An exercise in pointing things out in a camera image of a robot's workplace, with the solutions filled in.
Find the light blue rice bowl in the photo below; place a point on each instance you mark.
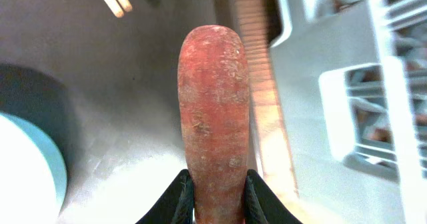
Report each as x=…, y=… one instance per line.
x=33, y=173

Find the dark brown serving tray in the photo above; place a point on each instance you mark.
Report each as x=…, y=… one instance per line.
x=104, y=89

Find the grey dishwasher rack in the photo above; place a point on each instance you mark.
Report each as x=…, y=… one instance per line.
x=351, y=78

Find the orange carrot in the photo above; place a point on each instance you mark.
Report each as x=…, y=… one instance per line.
x=214, y=100

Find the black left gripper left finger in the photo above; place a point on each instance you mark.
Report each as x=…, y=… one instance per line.
x=175, y=205

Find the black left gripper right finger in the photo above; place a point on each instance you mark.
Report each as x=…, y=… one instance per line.
x=261, y=205

